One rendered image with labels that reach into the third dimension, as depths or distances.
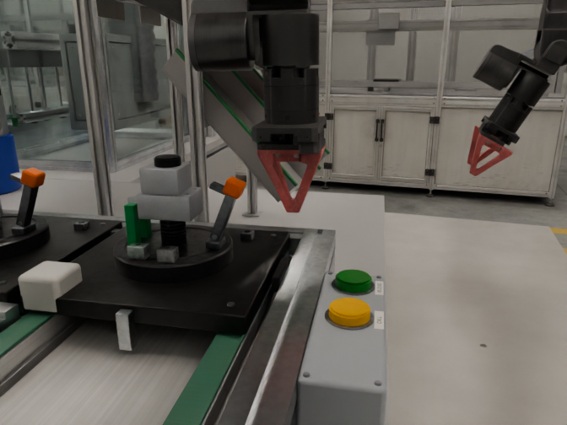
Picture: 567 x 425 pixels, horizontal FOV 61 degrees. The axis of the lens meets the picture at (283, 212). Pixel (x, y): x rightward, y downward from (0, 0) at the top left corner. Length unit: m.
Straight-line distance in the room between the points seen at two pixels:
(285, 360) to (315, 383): 0.04
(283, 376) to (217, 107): 0.48
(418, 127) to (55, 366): 4.22
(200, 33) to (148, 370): 0.33
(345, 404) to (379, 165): 4.26
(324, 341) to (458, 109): 4.16
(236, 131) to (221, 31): 0.29
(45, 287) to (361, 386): 0.33
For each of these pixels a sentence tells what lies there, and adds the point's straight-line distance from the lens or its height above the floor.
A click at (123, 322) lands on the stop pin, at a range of 0.50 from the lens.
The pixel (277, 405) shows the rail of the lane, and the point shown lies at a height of 0.96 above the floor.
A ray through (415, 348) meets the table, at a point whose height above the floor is 0.86.
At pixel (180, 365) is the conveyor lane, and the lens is 0.50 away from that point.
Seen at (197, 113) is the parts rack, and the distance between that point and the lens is 0.75.
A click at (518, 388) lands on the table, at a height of 0.86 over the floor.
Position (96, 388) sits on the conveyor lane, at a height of 0.92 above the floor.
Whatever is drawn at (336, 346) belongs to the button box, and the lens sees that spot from 0.44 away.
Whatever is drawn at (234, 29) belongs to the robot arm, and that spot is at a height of 1.23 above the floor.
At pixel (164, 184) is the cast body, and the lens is 0.55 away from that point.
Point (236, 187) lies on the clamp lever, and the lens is 0.54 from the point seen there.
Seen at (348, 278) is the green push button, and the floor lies 0.97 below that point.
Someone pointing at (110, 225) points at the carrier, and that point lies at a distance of 0.75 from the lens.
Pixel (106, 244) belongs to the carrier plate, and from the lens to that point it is 0.67.
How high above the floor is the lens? 1.20
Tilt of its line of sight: 17 degrees down
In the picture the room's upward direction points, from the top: straight up
